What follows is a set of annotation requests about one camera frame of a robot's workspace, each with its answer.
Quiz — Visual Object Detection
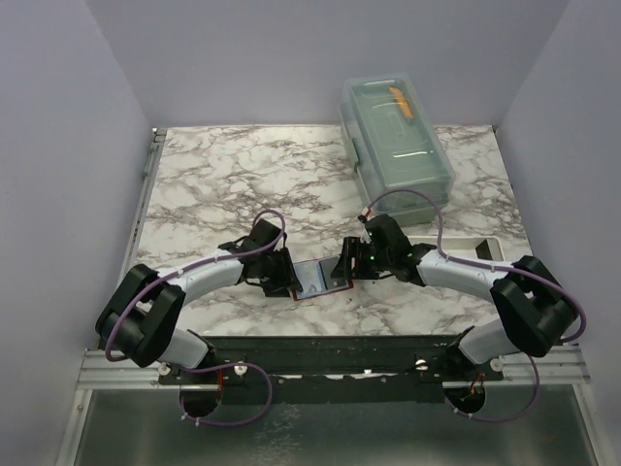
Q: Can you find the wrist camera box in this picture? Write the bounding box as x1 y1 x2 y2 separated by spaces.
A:
365 214 410 251
242 218 286 253

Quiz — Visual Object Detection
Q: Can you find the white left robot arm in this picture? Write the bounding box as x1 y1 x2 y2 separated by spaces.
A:
96 243 302 383

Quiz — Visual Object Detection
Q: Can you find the red leather card holder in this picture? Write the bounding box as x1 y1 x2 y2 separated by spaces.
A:
292 255 353 301

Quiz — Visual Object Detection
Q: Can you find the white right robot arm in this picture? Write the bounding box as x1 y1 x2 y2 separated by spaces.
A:
331 237 584 381

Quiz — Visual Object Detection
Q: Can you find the clear plastic storage box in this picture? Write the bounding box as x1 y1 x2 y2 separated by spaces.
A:
339 73 455 226

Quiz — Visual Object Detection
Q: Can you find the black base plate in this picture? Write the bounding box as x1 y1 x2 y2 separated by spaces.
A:
177 335 488 406

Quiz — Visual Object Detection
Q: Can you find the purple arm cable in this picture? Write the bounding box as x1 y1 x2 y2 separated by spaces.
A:
361 188 589 421
104 209 274 428

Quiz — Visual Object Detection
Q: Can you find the orange tool inside box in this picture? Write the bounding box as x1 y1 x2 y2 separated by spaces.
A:
389 86 414 121

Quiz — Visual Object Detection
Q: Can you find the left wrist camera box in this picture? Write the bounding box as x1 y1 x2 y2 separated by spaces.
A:
242 218 286 253

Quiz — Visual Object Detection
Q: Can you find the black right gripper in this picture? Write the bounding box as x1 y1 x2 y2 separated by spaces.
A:
331 236 393 281

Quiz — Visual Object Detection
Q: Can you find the aluminium mounting rail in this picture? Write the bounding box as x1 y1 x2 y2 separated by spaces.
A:
77 346 591 391

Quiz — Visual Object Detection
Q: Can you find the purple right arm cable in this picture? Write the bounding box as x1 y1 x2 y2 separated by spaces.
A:
361 188 589 421

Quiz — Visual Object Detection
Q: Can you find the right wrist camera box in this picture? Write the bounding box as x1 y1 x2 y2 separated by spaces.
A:
365 214 410 251

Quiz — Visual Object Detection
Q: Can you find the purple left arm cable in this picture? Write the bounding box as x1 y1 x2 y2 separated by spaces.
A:
104 209 274 428

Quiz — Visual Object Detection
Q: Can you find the white plastic tray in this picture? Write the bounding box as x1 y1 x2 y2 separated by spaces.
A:
405 235 507 266

